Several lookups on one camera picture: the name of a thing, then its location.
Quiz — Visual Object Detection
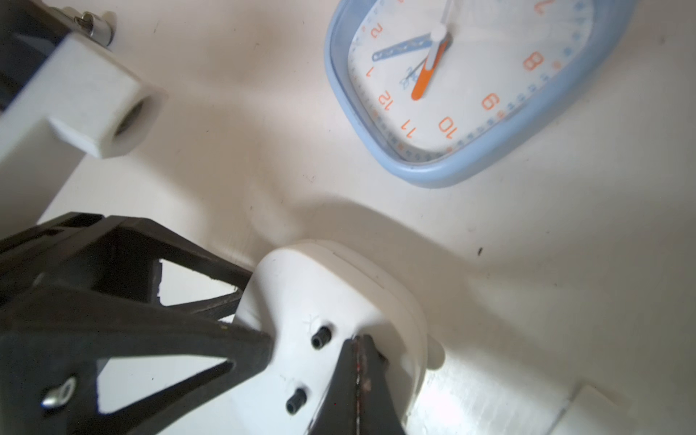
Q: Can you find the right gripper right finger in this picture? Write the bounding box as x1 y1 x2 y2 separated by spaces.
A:
356 335 404 434

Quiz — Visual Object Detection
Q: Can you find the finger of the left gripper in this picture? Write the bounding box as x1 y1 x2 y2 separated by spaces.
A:
1 212 252 320
1 286 272 434

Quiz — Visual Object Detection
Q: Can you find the teal handled ratchet tool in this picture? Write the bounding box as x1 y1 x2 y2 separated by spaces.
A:
57 7 116 47

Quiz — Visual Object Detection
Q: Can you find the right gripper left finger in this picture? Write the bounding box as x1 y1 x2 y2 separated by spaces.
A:
309 338 359 435

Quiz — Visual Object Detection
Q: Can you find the light blue alarm clock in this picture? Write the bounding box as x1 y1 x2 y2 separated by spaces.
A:
324 1 635 189

